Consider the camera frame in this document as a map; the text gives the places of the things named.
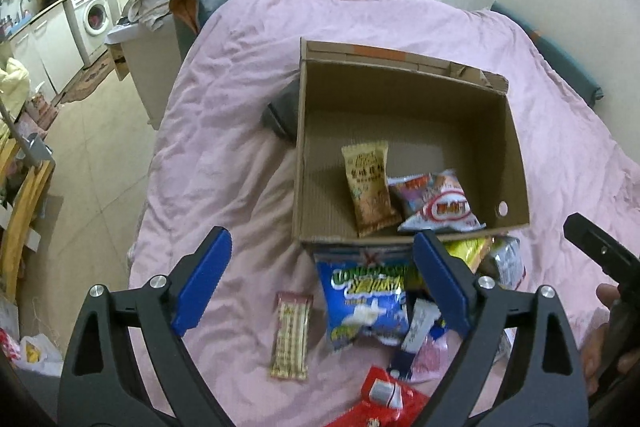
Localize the yellow snack bag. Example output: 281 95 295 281
444 236 494 273

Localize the red snack bag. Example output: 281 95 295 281
326 366 430 427

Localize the blue Lonely God chip bag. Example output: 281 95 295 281
312 245 424 351

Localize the person's right hand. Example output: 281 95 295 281
580 284 639 397

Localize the white plastic bag on floor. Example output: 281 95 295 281
15 334 64 378

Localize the pink white small sachet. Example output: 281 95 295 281
387 299 449 384

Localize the pink bed duvet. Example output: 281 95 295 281
130 0 639 426

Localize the beige wafer stick packet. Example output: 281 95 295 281
270 291 314 381

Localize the white red snack packet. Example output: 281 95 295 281
387 169 486 234

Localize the yellow wooden chair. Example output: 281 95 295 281
1 160 54 303

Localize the teal bed edge cushion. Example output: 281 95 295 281
490 1 604 108

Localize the open cardboard box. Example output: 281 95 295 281
293 40 529 246

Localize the tan peanut snack packet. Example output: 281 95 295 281
342 141 401 237

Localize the dark grey object behind box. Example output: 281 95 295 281
260 79 299 144

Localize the white kitchen cabinet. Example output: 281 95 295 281
9 3 84 102

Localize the white washing machine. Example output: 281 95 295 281
63 0 113 68

